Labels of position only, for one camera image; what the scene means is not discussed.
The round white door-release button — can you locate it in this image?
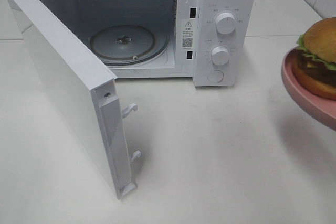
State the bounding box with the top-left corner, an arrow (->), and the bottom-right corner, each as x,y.
207,70 -> 224,83

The white timer knob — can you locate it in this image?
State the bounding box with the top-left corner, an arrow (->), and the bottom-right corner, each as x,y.
211,46 -> 230,66

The white microwave door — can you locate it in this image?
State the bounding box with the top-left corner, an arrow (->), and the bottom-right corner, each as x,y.
8,0 -> 141,198

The burger with lettuce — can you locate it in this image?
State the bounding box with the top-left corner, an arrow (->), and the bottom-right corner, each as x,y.
292,17 -> 335,100

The pink round plate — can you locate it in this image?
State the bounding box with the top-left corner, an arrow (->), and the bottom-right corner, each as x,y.
281,48 -> 335,130

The white microwave oven body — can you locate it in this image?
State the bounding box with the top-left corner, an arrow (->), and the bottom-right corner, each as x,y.
40,0 -> 254,87

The upper white power knob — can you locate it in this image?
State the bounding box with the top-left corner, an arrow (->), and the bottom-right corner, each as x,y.
215,12 -> 237,35

